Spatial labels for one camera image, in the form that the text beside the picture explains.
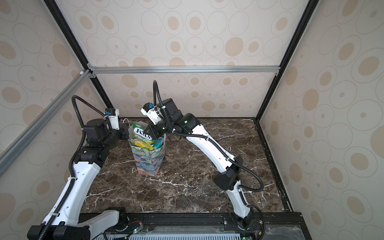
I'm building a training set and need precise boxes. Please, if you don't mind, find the aluminium rail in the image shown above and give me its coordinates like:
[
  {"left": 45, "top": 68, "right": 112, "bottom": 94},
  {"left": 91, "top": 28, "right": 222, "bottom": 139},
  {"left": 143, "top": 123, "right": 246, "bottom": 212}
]
[
  {"left": 91, "top": 66, "right": 280, "bottom": 74},
  {"left": 1, "top": 70, "right": 91, "bottom": 175}
]

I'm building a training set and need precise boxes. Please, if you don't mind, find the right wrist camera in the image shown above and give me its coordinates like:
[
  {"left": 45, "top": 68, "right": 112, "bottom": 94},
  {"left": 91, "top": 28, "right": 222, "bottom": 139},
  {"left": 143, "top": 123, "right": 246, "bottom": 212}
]
[{"left": 141, "top": 103, "right": 164, "bottom": 125}]

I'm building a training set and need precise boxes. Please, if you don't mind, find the black corrugated cable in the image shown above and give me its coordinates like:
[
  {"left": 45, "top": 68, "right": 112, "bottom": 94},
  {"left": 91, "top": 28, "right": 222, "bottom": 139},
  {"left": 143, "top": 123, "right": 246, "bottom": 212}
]
[
  {"left": 152, "top": 80, "right": 265, "bottom": 193},
  {"left": 36, "top": 95, "right": 106, "bottom": 240}
]

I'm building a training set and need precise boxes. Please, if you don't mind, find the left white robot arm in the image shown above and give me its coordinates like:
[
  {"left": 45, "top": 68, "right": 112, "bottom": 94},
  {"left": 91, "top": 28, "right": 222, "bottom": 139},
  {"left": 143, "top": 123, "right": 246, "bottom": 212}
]
[{"left": 27, "top": 117, "right": 129, "bottom": 240}]

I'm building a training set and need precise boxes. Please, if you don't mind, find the white patterned paper bag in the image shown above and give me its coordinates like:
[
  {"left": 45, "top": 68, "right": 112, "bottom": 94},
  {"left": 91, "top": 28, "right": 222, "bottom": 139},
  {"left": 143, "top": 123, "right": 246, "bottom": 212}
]
[{"left": 125, "top": 119, "right": 167, "bottom": 177}]

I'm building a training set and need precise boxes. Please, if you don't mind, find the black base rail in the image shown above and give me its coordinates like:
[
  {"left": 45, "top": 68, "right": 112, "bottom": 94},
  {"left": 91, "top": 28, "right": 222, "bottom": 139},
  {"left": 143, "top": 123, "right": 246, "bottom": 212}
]
[{"left": 96, "top": 212, "right": 312, "bottom": 240}]

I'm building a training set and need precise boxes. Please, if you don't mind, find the yellow green snack packet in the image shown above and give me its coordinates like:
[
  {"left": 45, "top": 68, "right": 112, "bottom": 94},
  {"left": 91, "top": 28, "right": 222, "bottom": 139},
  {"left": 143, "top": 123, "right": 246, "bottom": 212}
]
[{"left": 130, "top": 123, "right": 164, "bottom": 151}]

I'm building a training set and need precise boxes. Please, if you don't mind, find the left black corrugated cable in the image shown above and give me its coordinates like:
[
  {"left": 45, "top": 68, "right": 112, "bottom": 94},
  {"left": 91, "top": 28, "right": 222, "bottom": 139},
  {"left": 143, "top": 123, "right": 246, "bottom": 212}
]
[{"left": 36, "top": 95, "right": 106, "bottom": 240}]

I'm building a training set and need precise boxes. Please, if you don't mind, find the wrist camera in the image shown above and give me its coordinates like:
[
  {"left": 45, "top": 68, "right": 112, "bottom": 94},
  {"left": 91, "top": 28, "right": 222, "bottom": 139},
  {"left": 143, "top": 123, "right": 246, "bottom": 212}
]
[
  {"left": 141, "top": 103, "right": 164, "bottom": 125},
  {"left": 105, "top": 108, "right": 120, "bottom": 131}
]

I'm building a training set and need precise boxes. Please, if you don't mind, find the right black corrugated cable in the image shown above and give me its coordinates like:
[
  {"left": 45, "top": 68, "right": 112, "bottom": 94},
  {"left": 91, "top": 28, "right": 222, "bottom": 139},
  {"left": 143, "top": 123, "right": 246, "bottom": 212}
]
[{"left": 152, "top": 80, "right": 265, "bottom": 193}]

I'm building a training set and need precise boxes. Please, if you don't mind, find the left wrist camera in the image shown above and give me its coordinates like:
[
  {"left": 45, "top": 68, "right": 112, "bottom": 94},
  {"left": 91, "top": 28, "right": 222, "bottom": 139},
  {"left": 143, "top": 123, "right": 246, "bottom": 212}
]
[{"left": 105, "top": 108, "right": 120, "bottom": 131}]

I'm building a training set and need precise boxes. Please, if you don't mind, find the back aluminium rail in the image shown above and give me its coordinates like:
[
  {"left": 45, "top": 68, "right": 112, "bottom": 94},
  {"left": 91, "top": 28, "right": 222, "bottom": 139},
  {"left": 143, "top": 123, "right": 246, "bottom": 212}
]
[{"left": 91, "top": 66, "right": 280, "bottom": 74}]

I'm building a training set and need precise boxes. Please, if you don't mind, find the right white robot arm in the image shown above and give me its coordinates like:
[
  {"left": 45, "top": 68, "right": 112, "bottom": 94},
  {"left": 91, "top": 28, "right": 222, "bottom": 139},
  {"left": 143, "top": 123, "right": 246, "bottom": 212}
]
[{"left": 141, "top": 99, "right": 254, "bottom": 230}]

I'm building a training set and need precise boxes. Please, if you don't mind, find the left aluminium rail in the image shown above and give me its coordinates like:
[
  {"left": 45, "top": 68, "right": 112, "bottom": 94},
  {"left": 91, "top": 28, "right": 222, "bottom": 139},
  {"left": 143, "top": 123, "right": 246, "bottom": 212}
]
[{"left": 1, "top": 70, "right": 91, "bottom": 175}]

